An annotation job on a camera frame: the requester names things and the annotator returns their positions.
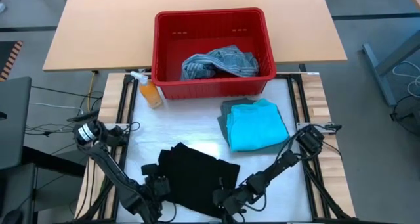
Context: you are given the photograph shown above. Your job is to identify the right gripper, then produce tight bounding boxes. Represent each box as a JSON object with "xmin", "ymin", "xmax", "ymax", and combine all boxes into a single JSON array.
[{"xmin": 212, "ymin": 183, "xmax": 256, "ymax": 218}]

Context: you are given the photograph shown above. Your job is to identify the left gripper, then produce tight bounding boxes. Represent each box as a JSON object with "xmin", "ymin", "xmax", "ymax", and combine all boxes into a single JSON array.
[{"xmin": 140, "ymin": 163, "xmax": 172, "ymax": 215}]

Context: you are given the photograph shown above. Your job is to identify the black garment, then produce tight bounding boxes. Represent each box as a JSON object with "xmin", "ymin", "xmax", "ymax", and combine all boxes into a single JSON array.
[{"xmin": 157, "ymin": 142, "xmax": 242, "ymax": 219}]

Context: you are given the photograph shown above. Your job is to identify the turquoise garment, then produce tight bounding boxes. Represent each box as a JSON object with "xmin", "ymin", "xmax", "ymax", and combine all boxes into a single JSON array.
[{"xmin": 226, "ymin": 98, "xmax": 291, "ymax": 152}]

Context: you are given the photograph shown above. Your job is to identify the grey-green pants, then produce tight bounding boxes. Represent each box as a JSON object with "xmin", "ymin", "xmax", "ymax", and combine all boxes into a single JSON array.
[{"xmin": 217, "ymin": 97, "xmax": 290, "ymax": 155}]

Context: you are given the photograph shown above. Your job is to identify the grey striped shirt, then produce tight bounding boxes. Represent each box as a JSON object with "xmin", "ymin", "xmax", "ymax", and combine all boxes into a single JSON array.
[{"xmin": 179, "ymin": 45, "xmax": 260, "ymax": 81}]

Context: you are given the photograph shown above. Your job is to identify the red plastic laundry bin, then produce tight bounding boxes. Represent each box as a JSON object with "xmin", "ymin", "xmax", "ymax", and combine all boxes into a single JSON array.
[{"xmin": 151, "ymin": 7, "xmax": 278, "ymax": 101}]

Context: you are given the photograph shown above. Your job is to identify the orange spray bottle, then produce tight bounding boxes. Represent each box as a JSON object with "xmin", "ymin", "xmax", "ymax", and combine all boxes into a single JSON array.
[{"xmin": 130, "ymin": 70, "xmax": 164, "ymax": 110}]

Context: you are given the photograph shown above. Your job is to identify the dark grey cabinet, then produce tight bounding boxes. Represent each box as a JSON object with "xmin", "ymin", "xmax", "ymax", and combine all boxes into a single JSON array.
[{"xmin": 0, "ymin": 163, "xmax": 37, "ymax": 224}]

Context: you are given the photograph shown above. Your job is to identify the dark grey flat panel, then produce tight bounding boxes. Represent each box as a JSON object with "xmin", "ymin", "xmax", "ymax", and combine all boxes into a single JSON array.
[{"xmin": 0, "ymin": 76, "xmax": 32, "ymax": 171}]

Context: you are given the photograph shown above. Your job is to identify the black round stand base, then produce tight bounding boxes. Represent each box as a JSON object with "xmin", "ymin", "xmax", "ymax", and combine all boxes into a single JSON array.
[{"xmin": 390, "ymin": 95, "xmax": 420, "ymax": 140}]

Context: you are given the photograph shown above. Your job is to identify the grey metal desk leg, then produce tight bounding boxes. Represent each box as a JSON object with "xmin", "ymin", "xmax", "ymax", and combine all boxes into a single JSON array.
[{"xmin": 362, "ymin": 29, "xmax": 420, "ymax": 107}]

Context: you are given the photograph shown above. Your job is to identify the black hazard-striped floor mat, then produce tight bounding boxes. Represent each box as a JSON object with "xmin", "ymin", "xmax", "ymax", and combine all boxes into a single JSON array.
[{"xmin": 0, "ymin": 40, "xmax": 24, "ymax": 82}]

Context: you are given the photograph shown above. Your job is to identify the yellow cable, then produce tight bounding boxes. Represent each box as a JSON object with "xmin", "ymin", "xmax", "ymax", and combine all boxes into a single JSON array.
[{"xmin": 86, "ymin": 71, "xmax": 100, "ymax": 112}]

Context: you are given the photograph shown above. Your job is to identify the black cable tangle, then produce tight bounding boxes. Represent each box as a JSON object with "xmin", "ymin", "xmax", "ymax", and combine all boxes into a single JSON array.
[{"xmin": 24, "ymin": 118, "xmax": 79, "ymax": 137}]

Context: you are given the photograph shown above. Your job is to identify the thin white cable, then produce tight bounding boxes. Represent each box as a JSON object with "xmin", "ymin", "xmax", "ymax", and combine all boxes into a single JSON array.
[{"xmin": 29, "ymin": 102, "xmax": 83, "ymax": 115}]

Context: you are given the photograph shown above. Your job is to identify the black aluminium table frame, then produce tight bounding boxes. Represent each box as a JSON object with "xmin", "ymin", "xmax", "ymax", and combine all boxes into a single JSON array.
[{"xmin": 77, "ymin": 72, "xmax": 354, "ymax": 224}]

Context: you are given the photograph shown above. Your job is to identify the white floor cable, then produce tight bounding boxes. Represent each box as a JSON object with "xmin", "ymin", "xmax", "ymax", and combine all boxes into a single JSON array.
[{"xmin": 392, "ymin": 60, "xmax": 420, "ymax": 99}]

